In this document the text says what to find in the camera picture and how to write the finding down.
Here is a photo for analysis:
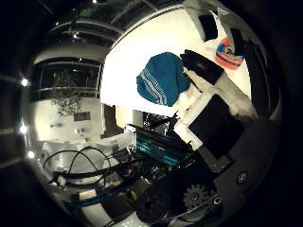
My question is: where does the dark glass window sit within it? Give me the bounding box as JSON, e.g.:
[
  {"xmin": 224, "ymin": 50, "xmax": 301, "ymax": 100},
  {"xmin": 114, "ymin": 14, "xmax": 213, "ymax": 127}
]
[{"xmin": 30, "ymin": 57, "xmax": 102, "ymax": 102}]

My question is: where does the green leafy plant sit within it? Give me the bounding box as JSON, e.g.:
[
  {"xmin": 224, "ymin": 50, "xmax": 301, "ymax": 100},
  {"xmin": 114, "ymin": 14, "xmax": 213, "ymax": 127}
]
[{"xmin": 49, "ymin": 69, "xmax": 85, "ymax": 117}]

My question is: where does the teal metal bar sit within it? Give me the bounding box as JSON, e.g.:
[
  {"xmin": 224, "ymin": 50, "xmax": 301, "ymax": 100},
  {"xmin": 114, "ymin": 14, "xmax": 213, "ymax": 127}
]
[{"xmin": 64, "ymin": 178, "xmax": 141, "ymax": 211}]

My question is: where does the blue striped cloth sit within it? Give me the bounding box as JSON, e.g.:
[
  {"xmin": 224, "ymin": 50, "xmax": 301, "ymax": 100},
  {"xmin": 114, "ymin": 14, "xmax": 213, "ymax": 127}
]
[{"xmin": 135, "ymin": 51, "xmax": 191, "ymax": 108}]

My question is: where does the black looped cable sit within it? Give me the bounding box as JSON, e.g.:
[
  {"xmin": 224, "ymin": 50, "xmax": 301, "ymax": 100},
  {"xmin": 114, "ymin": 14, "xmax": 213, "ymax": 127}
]
[{"xmin": 42, "ymin": 146, "xmax": 113, "ymax": 187}]

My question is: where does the teal and black rack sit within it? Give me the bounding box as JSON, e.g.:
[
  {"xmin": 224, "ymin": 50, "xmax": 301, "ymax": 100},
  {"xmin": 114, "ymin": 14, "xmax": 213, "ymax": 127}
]
[{"xmin": 134, "ymin": 125, "xmax": 192, "ymax": 167}]

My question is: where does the small dark wall picture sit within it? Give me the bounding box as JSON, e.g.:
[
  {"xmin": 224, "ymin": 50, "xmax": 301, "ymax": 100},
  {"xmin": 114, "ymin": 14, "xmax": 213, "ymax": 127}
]
[{"xmin": 73, "ymin": 111, "xmax": 92, "ymax": 123}]

